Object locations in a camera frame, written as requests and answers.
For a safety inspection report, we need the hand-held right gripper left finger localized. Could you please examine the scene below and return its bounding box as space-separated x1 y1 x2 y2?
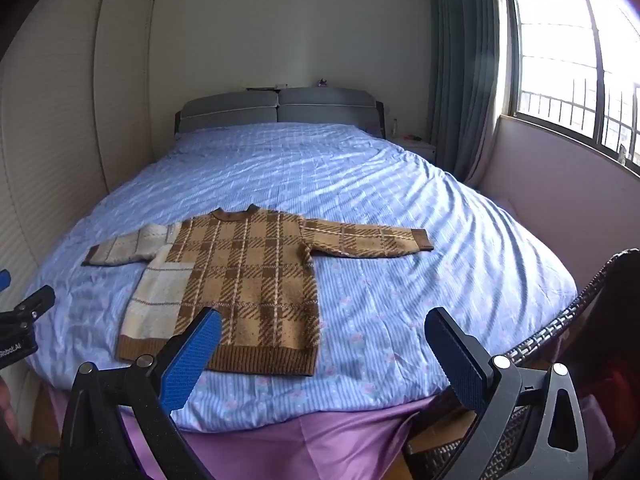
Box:
60 306 223 480

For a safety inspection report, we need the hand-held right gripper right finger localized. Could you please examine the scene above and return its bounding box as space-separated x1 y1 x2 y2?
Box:
424 307 592 480

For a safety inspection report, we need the brown plaid knit sweater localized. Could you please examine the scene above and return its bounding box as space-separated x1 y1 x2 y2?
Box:
81 203 434 377

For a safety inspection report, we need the dark wicker chair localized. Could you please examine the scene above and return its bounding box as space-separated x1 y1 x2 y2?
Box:
400 248 640 480

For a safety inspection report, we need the purple bed sheet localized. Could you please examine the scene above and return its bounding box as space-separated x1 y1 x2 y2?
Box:
47 387 481 480

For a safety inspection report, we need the red cloth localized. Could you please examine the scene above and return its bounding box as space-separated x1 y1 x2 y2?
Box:
587 355 640 413

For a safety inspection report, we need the cream wardrobe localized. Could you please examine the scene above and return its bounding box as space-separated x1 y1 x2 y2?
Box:
0 0 157 311

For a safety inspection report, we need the blue floral bedspread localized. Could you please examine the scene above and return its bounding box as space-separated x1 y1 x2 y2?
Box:
22 124 578 433

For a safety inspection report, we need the white nightstand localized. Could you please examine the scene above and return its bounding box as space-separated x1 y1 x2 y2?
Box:
389 135 437 165

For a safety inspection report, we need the grey headboard cushion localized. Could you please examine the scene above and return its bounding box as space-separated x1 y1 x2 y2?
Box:
276 86 378 129
177 91 280 136

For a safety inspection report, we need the grey-green curtain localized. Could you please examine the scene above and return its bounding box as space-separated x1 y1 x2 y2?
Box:
428 0 517 187

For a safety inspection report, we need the barred window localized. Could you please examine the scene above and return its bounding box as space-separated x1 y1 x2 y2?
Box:
501 0 640 179

